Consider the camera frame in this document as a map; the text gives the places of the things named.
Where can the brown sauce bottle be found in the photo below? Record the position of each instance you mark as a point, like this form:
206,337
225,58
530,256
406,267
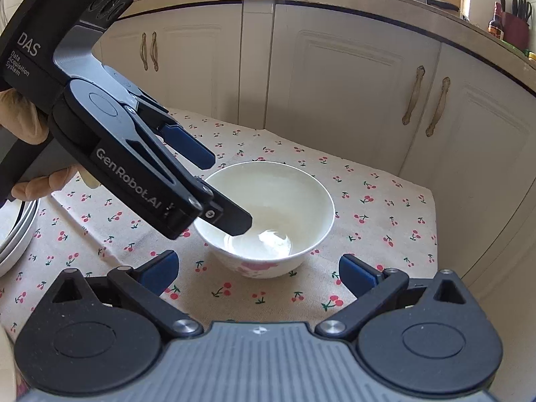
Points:
496,27

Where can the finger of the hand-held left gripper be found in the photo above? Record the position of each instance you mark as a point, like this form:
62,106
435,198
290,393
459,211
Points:
188,146
228,217

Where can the person's left hand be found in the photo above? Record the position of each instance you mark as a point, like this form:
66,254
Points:
21,119

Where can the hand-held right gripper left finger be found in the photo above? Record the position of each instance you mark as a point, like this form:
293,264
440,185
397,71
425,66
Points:
161,270

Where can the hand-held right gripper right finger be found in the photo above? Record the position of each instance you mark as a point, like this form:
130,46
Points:
356,272

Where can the white floral bowl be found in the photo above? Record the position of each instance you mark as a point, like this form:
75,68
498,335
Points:
284,201

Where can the dark red knife block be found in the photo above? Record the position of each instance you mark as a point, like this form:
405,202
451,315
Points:
515,31

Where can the cherry print tablecloth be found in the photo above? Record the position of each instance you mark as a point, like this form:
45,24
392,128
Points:
377,217

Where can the white plate with fruit print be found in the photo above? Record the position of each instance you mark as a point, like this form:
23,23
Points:
16,261

